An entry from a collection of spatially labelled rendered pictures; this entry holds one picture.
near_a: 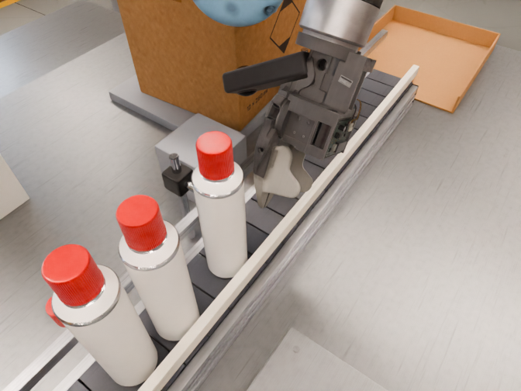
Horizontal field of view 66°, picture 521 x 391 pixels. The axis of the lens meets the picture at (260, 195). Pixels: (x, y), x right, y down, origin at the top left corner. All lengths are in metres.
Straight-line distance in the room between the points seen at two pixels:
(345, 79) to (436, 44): 0.69
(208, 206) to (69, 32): 0.86
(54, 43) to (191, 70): 0.50
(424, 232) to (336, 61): 0.32
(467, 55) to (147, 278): 0.92
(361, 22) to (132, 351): 0.38
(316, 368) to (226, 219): 0.19
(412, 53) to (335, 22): 0.63
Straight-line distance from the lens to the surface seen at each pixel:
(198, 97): 0.76
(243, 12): 0.31
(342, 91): 0.44
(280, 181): 0.48
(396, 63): 1.01
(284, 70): 0.47
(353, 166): 0.65
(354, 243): 0.62
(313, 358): 0.48
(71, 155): 0.80
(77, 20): 1.24
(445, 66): 1.03
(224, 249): 0.45
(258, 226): 0.56
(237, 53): 0.65
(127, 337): 0.38
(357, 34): 0.44
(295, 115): 0.46
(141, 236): 0.32
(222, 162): 0.36
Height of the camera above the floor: 1.33
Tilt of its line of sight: 49 degrees down
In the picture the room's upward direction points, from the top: straight up
